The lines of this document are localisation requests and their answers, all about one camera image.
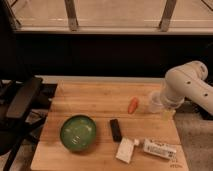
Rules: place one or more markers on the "green bowl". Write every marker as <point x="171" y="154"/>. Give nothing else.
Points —
<point x="78" y="133"/>

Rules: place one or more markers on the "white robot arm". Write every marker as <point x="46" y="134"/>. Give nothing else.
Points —
<point x="181" y="82"/>

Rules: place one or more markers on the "black office chair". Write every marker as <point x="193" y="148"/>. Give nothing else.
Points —
<point x="16" y="103"/>

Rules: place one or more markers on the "orange carrot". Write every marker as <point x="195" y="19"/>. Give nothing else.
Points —
<point x="133" y="105"/>

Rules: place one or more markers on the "white labelled tube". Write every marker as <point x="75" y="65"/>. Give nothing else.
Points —
<point x="159" y="149"/>

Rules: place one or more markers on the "black eraser block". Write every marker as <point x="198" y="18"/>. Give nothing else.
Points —
<point x="115" y="129"/>

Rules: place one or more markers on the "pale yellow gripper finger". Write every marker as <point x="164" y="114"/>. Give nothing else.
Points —
<point x="168" y="114"/>

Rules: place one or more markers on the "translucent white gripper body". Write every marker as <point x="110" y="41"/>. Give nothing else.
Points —
<point x="154" y="103"/>

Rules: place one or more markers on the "white box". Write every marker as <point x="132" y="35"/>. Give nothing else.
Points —
<point x="126" y="148"/>

